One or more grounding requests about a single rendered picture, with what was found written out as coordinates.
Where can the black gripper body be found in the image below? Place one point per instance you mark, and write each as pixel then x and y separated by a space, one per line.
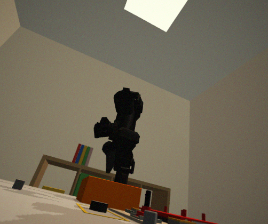
pixel 124 132

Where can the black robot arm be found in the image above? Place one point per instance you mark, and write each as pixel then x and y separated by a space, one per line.
pixel 128 105

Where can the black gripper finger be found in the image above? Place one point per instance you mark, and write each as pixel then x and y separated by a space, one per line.
pixel 110 159
pixel 123 150

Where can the black wheel with beige hub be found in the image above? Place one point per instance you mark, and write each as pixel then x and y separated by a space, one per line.
pixel 98 206

